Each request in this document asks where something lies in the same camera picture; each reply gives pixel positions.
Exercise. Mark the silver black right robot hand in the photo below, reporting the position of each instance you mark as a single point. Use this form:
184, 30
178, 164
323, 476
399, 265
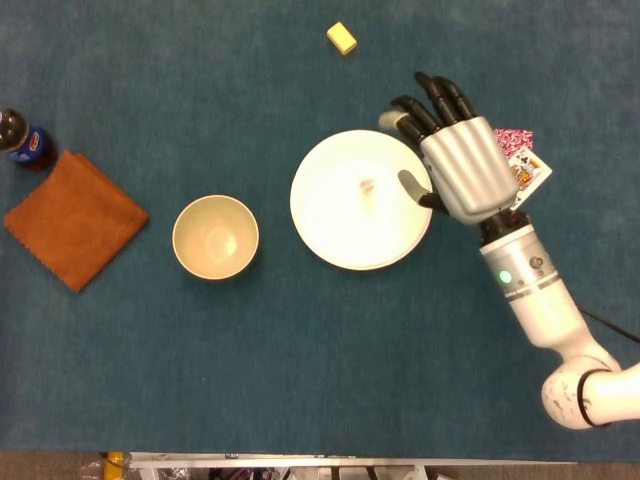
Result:
465, 165

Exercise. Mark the small white die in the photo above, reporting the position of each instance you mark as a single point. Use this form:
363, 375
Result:
367, 185

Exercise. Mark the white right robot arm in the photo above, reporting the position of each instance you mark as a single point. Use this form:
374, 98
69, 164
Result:
545, 310

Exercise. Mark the red patterned playing card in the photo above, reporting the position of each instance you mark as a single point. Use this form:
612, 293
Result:
515, 140

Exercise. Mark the king of clubs card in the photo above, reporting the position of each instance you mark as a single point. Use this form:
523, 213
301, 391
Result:
531, 170

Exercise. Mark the white round plate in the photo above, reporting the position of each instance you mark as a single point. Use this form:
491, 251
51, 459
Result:
340, 235

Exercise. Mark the pale yellow rectangular block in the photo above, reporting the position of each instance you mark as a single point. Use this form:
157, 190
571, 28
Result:
342, 37

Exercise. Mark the teal felt table cloth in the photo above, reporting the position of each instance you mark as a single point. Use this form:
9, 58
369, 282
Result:
320, 360

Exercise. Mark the cream ceramic bowl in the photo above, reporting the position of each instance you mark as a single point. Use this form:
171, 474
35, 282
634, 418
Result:
215, 240

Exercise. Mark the folded orange cloth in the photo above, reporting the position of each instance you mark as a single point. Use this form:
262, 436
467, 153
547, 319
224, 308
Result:
75, 220

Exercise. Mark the pepsi cola bottle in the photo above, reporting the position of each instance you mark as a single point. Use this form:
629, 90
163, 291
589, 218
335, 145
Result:
30, 147

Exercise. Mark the yellow plastic object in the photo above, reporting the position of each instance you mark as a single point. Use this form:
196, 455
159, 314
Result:
115, 462

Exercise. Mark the silver metal frame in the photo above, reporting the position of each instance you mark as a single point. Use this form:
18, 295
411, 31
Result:
300, 460

